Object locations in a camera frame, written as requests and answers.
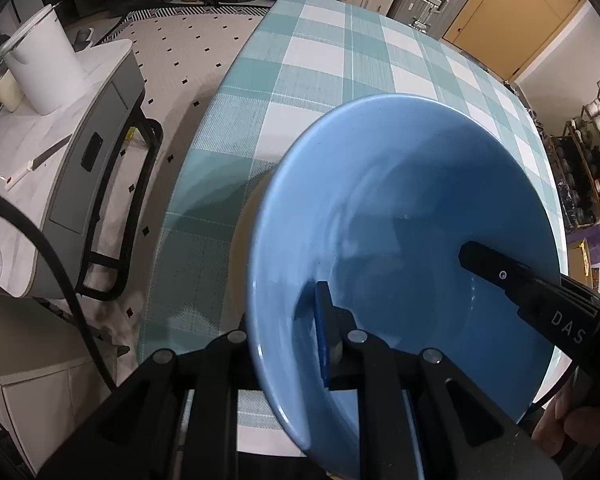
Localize white cylindrical appliance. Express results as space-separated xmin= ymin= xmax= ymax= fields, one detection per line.
xmin=4 ymin=4 xmax=87 ymax=116

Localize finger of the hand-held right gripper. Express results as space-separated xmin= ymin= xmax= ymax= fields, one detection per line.
xmin=458 ymin=241 xmax=561 ymax=314

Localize person's right hand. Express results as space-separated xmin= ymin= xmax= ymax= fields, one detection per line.
xmin=531 ymin=385 xmax=600 ymax=461

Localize black white pen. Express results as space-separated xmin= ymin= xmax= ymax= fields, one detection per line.
xmin=5 ymin=134 xmax=73 ymax=190

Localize white black patterned rug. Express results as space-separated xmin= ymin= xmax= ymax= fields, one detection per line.
xmin=75 ymin=6 xmax=273 ymax=341

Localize grey slippers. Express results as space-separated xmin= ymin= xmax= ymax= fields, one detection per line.
xmin=72 ymin=27 xmax=97 ymax=51

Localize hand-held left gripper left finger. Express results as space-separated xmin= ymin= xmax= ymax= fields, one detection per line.
xmin=40 ymin=330 xmax=261 ymax=480

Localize shoe rack with shoes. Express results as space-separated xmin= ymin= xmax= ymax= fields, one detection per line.
xmin=547 ymin=77 xmax=600 ymax=231

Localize teal checked tablecloth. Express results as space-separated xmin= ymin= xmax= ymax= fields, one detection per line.
xmin=137 ymin=0 xmax=568 ymax=461

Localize blue bowl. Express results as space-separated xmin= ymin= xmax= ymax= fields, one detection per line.
xmin=246 ymin=94 xmax=568 ymax=478

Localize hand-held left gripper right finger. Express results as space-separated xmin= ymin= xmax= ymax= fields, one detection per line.
xmin=315 ymin=281 xmax=566 ymax=480

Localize white fabric storage box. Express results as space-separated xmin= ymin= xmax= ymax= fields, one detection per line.
xmin=0 ymin=290 xmax=131 ymax=476

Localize wooden door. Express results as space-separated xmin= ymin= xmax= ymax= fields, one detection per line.
xmin=440 ymin=0 xmax=586 ymax=81

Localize small cream cup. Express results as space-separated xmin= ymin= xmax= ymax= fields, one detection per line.
xmin=0 ymin=74 xmax=23 ymax=113

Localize cardboard box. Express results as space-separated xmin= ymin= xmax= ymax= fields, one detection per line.
xmin=567 ymin=240 xmax=600 ymax=291

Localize grey white side table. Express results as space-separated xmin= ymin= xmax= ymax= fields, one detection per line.
xmin=0 ymin=39 xmax=165 ymax=302

